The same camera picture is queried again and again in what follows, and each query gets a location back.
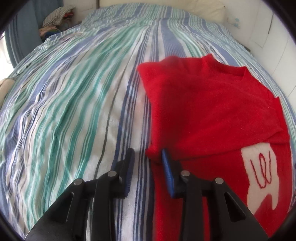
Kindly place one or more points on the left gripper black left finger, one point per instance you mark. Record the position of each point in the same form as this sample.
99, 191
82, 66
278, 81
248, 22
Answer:
86, 204

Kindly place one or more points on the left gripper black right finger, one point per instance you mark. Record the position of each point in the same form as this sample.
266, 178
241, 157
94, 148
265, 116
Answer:
229, 218

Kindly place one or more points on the red knitted sweater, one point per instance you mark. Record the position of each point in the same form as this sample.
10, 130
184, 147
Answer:
218, 121

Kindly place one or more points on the pile of clothes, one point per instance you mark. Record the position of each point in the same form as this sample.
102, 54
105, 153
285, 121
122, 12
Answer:
57, 21

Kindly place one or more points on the blue green striped duvet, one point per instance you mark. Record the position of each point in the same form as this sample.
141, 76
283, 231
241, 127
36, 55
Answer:
78, 104

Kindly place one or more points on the white wardrobe doors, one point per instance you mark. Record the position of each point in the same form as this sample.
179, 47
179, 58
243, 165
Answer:
274, 48

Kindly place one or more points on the teal curtain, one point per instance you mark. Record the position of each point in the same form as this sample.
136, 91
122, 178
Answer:
22, 33

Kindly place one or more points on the wall switch panel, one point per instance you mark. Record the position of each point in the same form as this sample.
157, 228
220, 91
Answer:
234, 21

